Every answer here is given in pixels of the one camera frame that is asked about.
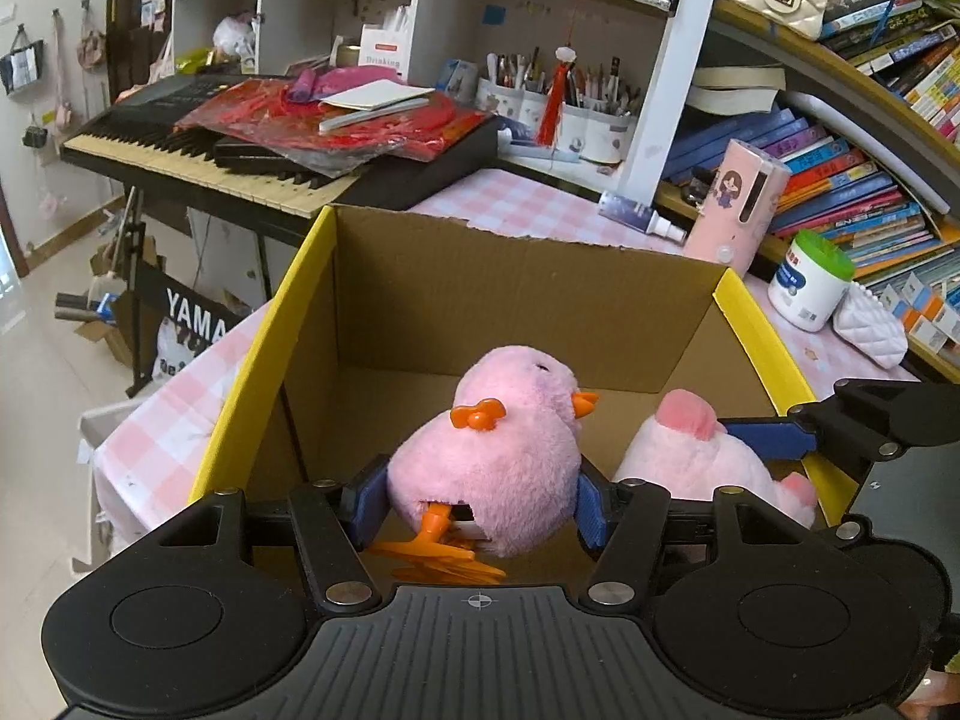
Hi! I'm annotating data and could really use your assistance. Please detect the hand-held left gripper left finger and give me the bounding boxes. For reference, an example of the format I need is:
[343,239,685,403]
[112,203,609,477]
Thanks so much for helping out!
[154,457,392,611]

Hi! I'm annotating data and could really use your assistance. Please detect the white quilted purse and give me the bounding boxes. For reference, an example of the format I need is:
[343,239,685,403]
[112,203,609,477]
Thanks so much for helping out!
[832,286,910,370]

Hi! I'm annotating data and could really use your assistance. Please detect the yellow-edged cardboard box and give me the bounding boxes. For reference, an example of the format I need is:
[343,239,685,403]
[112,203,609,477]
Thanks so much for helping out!
[187,204,860,541]

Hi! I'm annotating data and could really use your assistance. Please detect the white notebook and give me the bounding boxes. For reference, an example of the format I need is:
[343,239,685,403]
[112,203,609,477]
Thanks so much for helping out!
[319,81,436,115]

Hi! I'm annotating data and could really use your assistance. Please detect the black electronic keyboard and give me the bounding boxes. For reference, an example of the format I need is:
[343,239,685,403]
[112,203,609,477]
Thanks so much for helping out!
[58,75,500,222]

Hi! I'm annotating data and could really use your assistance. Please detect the small glue tube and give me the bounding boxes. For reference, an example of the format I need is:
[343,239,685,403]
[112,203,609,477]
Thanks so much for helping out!
[598,193,687,243]

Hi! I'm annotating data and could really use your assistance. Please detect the pink cylindrical bottle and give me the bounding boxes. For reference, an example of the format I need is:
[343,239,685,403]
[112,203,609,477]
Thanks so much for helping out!
[679,139,792,267]

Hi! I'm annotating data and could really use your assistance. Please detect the pink pig plush toy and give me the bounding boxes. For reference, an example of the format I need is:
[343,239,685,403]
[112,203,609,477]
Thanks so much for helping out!
[615,388,818,530]

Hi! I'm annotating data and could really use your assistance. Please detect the pink crumpled cloth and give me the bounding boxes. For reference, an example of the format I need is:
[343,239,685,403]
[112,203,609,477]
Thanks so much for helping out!
[289,66,398,102]

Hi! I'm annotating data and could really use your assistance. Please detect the row of colourful books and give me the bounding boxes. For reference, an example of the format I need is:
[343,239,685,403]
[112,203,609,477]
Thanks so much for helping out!
[660,105,960,278]

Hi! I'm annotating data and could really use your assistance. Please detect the white paper bag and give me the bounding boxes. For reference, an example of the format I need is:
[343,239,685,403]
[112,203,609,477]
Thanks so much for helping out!
[358,6,412,83]

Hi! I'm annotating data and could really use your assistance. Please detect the row of shelved books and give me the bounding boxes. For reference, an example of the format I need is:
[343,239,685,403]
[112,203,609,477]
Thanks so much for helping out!
[817,0,960,143]

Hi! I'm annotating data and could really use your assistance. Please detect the red plastic bag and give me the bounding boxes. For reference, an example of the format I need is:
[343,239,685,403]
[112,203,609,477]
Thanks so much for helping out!
[176,67,492,162]

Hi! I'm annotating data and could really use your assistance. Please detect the grey notebook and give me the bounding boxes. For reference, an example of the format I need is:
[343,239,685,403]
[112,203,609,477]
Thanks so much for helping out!
[319,97,432,134]

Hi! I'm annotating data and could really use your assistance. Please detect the row of small colourful boxes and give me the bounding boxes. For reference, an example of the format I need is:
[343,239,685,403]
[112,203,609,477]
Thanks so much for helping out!
[877,270,960,361]

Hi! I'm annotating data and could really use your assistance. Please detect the navy tote bag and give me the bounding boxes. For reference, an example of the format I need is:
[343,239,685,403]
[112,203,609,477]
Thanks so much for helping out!
[0,22,46,95]

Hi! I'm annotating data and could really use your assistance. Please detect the black keyboard stand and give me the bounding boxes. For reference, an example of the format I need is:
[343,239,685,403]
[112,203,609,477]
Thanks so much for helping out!
[124,187,275,398]

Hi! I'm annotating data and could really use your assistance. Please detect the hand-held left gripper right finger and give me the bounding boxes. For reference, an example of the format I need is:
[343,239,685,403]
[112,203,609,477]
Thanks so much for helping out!
[576,461,826,608]

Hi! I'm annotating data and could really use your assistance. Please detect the stack of white-edged books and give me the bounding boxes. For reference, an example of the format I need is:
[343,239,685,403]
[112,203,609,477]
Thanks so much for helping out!
[686,66,787,117]

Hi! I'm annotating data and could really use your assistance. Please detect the white shelf unit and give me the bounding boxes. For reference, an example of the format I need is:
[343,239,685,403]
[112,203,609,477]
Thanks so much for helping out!
[172,0,725,200]

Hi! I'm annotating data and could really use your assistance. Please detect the red tassel ornament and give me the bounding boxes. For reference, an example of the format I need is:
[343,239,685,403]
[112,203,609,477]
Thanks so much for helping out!
[536,45,578,147]

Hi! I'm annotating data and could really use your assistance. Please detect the white plastic bag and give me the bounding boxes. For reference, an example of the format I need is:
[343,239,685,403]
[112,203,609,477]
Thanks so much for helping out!
[214,13,260,61]

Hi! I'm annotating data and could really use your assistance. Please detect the white jar with green lid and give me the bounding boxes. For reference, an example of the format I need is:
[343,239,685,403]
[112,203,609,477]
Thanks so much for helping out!
[766,231,856,332]

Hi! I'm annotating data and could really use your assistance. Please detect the pink hanging bag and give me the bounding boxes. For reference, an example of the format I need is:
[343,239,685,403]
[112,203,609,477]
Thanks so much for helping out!
[75,4,110,74]

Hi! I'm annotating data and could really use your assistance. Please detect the cardboard scraps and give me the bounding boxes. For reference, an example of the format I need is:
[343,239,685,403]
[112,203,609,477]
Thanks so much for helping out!
[56,270,136,368]

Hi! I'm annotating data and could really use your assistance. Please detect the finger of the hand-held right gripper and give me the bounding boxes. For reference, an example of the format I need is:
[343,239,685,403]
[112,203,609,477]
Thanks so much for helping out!
[724,379,960,482]

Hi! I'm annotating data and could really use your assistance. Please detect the pink chick plush toy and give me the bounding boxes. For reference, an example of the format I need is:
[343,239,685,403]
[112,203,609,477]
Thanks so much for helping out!
[371,345,601,586]

